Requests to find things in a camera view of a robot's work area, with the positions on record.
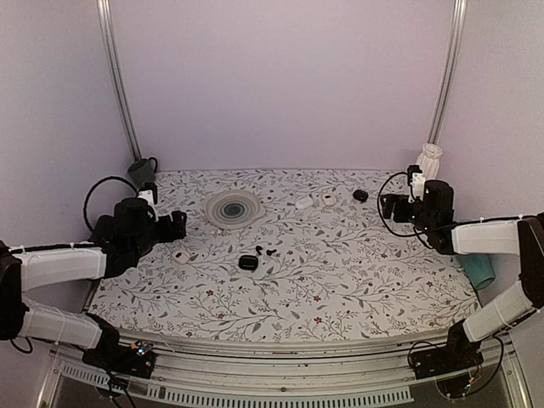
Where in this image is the left aluminium post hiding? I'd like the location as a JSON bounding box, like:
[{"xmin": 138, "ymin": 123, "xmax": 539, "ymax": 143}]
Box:
[{"xmin": 96, "ymin": 0, "xmax": 142, "ymax": 162}]

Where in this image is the black earbud charging case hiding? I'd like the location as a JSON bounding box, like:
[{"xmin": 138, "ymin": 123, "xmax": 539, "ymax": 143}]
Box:
[{"xmin": 238, "ymin": 255, "xmax": 259, "ymax": 271}]

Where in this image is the white case near left arm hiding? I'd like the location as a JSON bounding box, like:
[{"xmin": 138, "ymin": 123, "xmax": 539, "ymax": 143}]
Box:
[{"xmin": 173, "ymin": 251, "xmax": 190, "ymax": 265}]

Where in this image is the white open earbud case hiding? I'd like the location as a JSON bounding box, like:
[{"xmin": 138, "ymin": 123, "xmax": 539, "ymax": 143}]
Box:
[{"xmin": 320, "ymin": 194, "xmax": 337, "ymax": 207}]

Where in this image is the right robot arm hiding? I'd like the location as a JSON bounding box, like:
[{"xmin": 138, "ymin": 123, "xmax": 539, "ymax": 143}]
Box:
[{"xmin": 377, "ymin": 173, "xmax": 543, "ymax": 371}]

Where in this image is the left camera cable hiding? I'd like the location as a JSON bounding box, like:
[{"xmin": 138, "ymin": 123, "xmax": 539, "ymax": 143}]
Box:
[{"xmin": 83, "ymin": 176, "xmax": 139, "ymax": 235}]

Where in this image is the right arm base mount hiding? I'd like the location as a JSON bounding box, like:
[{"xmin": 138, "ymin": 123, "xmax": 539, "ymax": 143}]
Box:
[{"xmin": 407, "ymin": 341, "xmax": 484, "ymax": 400}]

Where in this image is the white ribbed vase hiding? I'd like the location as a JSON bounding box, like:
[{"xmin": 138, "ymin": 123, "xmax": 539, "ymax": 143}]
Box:
[{"xmin": 416, "ymin": 143, "xmax": 443, "ymax": 179}]

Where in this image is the front aluminium rail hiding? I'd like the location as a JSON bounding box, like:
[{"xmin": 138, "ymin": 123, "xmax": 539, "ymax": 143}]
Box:
[{"xmin": 37, "ymin": 330, "xmax": 535, "ymax": 407}]

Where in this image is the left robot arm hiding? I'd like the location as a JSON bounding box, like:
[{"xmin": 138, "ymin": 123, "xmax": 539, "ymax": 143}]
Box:
[{"xmin": 1, "ymin": 198, "xmax": 187, "ymax": 369}]

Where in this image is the small black case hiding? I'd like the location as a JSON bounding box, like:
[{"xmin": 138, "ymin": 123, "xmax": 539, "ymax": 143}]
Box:
[{"xmin": 352, "ymin": 189, "xmax": 369, "ymax": 203}]

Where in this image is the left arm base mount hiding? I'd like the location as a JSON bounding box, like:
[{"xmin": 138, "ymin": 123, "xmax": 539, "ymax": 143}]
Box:
[{"xmin": 82, "ymin": 342, "xmax": 157, "ymax": 379}]

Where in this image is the aluminium post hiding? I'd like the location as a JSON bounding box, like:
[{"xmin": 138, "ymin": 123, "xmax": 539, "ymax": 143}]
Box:
[
  {"xmin": 96, "ymin": 0, "xmax": 142, "ymax": 162},
  {"xmin": 427, "ymin": 0, "xmax": 468, "ymax": 145}
]

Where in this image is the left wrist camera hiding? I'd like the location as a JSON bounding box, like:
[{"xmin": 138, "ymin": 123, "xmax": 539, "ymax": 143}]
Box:
[{"xmin": 137, "ymin": 182, "xmax": 158, "ymax": 209}]

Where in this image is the right aluminium post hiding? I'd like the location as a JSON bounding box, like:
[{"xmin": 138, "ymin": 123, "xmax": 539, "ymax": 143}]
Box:
[{"xmin": 427, "ymin": 0, "xmax": 468, "ymax": 145}]

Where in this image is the right camera cable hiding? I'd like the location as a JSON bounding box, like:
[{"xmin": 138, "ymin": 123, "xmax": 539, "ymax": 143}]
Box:
[{"xmin": 377, "ymin": 169, "xmax": 458, "ymax": 252}]

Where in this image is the teal cup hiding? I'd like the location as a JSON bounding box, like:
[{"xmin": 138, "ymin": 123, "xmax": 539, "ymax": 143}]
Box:
[{"xmin": 457, "ymin": 254, "xmax": 496, "ymax": 291}]

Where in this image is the camera cable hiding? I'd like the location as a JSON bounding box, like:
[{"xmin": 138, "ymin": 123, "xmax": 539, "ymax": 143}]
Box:
[
  {"xmin": 83, "ymin": 176, "xmax": 139, "ymax": 235},
  {"xmin": 377, "ymin": 169, "xmax": 458, "ymax": 252}
]

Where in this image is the floral tablecloth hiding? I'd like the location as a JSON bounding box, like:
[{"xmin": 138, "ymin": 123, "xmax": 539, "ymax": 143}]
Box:
[{"xmin": 89, "ymin": 170, "xmax": 479, "ymax": 343}]

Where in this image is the grey mug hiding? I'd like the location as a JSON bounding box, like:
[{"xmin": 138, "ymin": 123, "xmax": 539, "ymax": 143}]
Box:
[{"xmin": 127, "ymin": 157, "xmax": 158, "ymax": 188}]

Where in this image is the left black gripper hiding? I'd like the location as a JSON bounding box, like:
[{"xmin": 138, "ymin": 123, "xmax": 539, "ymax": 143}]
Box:
[{"xmin": 131, "ymin": 209, "xmax": 186, "ymax": 259}]

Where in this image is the swirl patterned bowl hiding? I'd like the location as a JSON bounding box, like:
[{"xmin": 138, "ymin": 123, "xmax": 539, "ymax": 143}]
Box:
[{"xmin": 202, "ymin": 190, "xmax": 266, "ymax": 230}]

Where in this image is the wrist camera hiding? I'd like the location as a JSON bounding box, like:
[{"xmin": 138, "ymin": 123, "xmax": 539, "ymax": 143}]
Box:
[
  {"xmin": 137, "ymin": 182, "xmax": 158, "ymax": 209},
  {"xmin": 407, "ymin": 165, "xmax": 426, "ymax": 203}
]

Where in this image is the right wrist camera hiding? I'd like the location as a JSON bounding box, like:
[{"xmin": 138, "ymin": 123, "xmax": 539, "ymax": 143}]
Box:
[{"xmin": 407, "ymin": 165, "xmax": 426, "ymax": 203}]

